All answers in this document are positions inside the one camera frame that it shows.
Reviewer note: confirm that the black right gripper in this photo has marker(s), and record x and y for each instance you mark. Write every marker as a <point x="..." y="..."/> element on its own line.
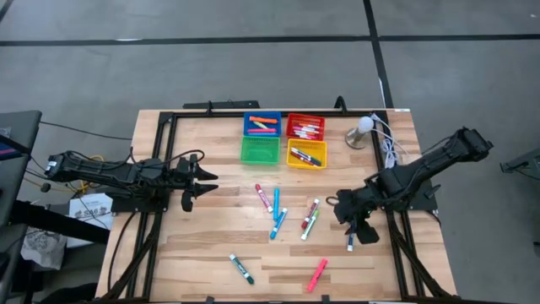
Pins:
<point x="354" y="207"/>

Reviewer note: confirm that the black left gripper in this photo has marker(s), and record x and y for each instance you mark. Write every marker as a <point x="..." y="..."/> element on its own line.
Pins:
<point x="185" y="181"/>

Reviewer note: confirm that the navy blue white-label marker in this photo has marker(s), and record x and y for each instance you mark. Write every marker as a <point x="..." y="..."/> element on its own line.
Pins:
<point x="350" y="245"/>

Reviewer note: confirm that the red cap white marker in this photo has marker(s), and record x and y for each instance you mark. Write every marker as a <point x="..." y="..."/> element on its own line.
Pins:
<point x="313" y="208"/>

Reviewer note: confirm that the green cap white-label marker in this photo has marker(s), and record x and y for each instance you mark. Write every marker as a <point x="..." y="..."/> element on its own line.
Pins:
<point x="311" y="221"/>

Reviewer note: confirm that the slim green marker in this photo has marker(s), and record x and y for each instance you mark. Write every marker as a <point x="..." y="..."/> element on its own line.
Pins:
<point x="314" y="161"/>

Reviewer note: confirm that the slim red Expo marker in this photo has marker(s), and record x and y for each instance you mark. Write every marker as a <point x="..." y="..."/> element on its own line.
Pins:
<point x="300" y="157"/>

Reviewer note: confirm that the slim light blue marker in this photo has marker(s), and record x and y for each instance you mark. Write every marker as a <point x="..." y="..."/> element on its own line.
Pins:
<point x="276" y="204"/>

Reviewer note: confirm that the pink highlighter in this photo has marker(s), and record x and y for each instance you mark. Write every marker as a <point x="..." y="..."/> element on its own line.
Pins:
<point x="317" y="275"/>
<point x="261" y="131"/>

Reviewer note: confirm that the light blue white-label marker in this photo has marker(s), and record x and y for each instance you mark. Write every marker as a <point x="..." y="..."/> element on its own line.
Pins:
<point x="279" y="224"/>

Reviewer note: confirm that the light green highlighter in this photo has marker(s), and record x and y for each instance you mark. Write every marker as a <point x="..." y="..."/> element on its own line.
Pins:
<point x="262" y="125"/>

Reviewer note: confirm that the small orange white marker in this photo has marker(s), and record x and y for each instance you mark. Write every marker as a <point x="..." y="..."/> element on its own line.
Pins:
<point x="311" y="134"/>

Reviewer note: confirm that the slim white blue-label pen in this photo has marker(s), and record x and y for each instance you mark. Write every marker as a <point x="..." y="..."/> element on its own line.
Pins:
<point x="304" y="137"/>

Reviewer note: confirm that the small pink white marker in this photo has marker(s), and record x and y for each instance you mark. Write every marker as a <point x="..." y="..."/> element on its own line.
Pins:
<point x="304" y="128"/>

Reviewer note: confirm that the thick dark green marker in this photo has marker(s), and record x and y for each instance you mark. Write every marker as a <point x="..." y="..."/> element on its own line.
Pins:
<point x="241" y="269"/>

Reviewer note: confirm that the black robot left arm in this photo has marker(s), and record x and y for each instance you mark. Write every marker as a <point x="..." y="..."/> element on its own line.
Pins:
<point x="105" y="173"/>

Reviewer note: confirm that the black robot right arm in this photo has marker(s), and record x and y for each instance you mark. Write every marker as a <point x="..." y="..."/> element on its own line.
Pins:
<point x="430" y="169"/>

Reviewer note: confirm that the green plastic basket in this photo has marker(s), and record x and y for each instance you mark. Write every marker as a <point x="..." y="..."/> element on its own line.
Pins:
<point x="260" y="150"/>

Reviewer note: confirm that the yellow plastic basket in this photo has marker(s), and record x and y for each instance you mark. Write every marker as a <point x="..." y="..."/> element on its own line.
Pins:
<point x="324" y="148"/>

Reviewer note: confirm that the blue plastic basket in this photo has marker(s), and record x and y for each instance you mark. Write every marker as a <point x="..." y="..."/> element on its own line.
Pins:
<point x="246" y="126"/>

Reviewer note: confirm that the black power strip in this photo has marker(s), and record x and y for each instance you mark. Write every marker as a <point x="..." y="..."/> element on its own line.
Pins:
<point x="228" y="104"/>

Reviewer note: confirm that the white bulb lamp brass base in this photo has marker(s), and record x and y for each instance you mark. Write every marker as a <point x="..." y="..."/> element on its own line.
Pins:
<point x="365" y="123"/>

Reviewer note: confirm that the red plastic basket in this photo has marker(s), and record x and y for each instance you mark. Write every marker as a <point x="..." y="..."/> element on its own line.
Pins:
<point x="290" y="118"/>

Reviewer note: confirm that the white printed paper sheet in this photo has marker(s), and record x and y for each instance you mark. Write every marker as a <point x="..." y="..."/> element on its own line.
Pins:
<point x="90" y="211"/>

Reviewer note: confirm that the black beam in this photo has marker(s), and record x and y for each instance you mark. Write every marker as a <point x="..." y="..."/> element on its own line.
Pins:
<point x="63" y="221"/>

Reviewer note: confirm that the crumpled white bag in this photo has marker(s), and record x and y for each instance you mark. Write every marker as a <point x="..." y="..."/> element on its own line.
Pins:
<point x="42" y="249"/>

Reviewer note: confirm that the grey stand foot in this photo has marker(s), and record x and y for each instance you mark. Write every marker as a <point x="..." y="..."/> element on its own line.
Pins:
<point x="527" y="159"/>

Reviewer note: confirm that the grey desk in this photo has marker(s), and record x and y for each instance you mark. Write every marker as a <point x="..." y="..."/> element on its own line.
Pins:
<point x="17" y="135"/>

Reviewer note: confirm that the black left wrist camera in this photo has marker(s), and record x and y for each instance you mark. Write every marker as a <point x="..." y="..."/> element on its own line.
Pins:
<point x="193" y="162"/>

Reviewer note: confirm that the black aluminium table frame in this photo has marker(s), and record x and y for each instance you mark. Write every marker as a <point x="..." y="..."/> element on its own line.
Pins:
<point x="211" y="114"/>

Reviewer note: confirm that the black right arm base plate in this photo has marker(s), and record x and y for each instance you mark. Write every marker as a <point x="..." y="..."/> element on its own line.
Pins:
<point x="426" y="200"/>

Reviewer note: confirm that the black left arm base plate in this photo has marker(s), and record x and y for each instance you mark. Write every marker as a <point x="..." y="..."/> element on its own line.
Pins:
<point x="126" y="207"/>

